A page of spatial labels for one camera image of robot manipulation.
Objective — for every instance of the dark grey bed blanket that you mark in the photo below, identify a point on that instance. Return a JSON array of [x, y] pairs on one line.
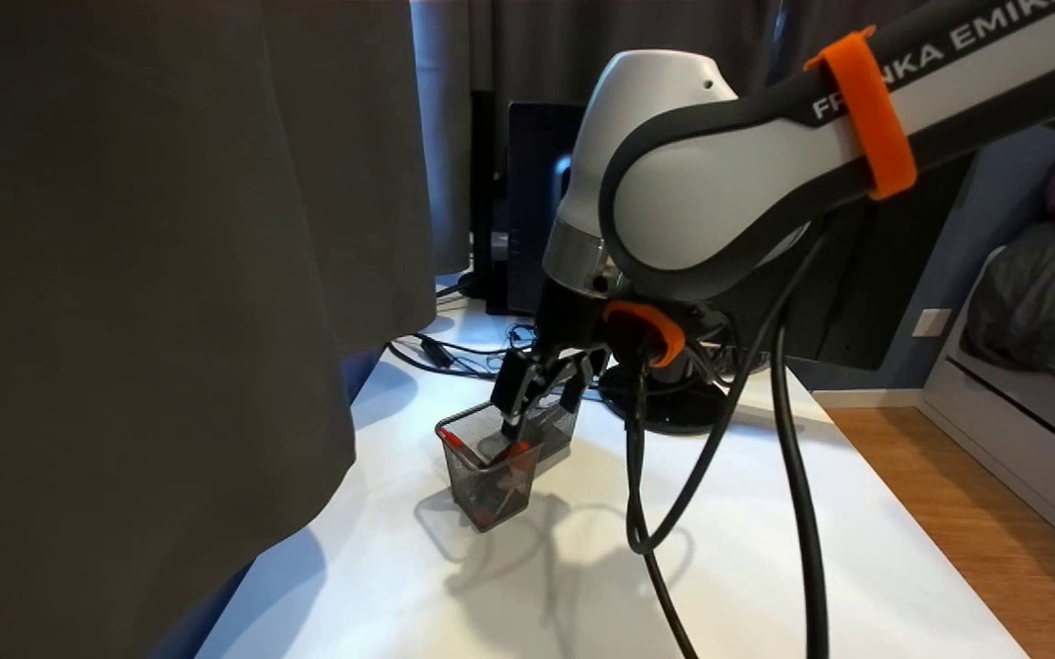
[[1041, 304]]

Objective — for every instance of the large grey curtain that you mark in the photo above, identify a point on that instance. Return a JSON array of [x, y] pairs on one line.
[[124, 304]]

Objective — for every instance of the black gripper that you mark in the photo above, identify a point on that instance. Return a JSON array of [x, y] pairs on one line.
[[576, 326]]

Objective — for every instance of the grey bed frame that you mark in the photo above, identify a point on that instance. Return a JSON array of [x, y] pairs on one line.
[[1014, 427]]

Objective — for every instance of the red marker pen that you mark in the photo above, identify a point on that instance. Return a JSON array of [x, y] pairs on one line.
[[457, 447]]

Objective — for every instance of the mesh bin holding markers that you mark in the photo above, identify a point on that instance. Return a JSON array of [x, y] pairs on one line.
[[492, 495]]

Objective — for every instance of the empty black mesh bin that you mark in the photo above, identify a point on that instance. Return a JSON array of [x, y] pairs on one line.
[[559, 438]]

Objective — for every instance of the black computer monitor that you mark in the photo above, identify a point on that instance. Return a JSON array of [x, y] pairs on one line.
[[531, 185]]

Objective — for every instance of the orange marker cap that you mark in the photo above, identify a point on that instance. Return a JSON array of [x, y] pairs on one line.
[[521, 456]]

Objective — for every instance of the white wall outlet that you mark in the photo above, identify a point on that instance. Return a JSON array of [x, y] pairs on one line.
[[930, 320]]

